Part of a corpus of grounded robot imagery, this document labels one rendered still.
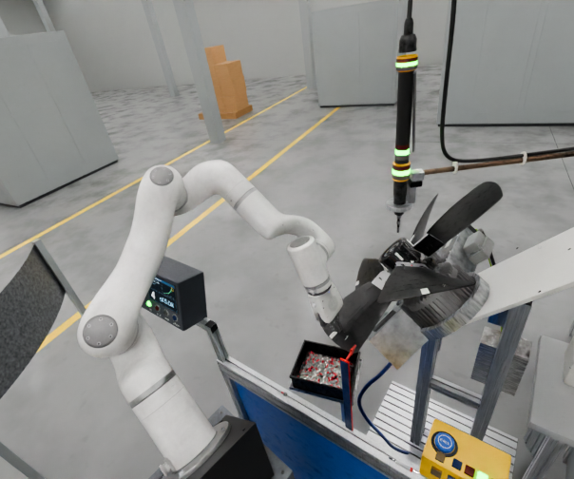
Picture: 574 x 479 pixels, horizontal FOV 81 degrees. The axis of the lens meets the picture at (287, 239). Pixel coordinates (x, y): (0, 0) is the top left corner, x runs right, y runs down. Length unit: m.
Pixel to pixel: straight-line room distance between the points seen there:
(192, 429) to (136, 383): 0.17
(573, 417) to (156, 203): 1.30
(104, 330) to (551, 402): 1.25
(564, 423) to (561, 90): 5.63
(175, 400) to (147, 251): 0.37
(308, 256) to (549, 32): 5.76
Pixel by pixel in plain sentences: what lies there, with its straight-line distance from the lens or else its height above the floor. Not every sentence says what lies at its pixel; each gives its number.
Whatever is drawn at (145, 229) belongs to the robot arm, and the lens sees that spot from 0.93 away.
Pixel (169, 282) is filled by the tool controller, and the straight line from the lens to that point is 1.18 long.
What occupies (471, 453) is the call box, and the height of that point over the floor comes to 1.07.
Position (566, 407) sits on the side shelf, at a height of 0.86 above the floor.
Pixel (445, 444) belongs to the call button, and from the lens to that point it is 0.94.
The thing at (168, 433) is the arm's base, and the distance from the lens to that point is 0.91.
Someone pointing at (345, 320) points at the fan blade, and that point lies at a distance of 1.13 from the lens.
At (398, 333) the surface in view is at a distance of 1.18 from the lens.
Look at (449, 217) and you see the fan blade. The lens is 1.11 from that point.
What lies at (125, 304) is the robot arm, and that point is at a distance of 0.88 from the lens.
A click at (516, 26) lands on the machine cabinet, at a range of 6.34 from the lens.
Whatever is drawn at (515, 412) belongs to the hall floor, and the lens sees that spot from 2.36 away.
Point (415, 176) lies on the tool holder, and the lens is 0.93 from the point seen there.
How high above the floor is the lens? 1.92
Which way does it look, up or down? 33 degrees down
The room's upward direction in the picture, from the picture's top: 9 degrees counter-clockwise
